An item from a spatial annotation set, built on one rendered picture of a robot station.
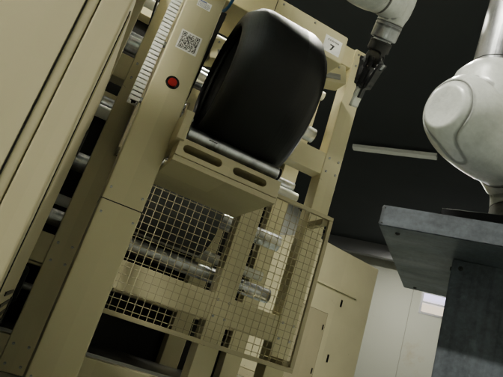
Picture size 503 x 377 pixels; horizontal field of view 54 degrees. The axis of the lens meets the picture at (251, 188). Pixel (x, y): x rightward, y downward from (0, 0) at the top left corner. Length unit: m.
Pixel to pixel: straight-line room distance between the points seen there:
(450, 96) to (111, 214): 1.00
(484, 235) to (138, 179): 1.03
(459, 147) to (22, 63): 0.77
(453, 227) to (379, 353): 11.78
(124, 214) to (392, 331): 11.41
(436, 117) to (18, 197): 0.73
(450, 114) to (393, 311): 11.86
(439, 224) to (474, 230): 0.06
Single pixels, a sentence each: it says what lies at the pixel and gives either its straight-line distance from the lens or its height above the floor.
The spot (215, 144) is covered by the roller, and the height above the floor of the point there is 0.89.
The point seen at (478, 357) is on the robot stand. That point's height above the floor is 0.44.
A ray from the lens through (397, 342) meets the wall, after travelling 12.64.
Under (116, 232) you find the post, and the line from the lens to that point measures 1.53.
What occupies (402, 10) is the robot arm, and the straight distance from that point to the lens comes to 1.74.
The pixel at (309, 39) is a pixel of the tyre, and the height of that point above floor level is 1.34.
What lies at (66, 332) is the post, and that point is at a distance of 1.52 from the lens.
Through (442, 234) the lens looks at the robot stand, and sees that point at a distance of 0.90.
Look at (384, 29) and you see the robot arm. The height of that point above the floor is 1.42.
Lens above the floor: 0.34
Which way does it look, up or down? 17 degrees up
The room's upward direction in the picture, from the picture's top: 18 degrees clockwise
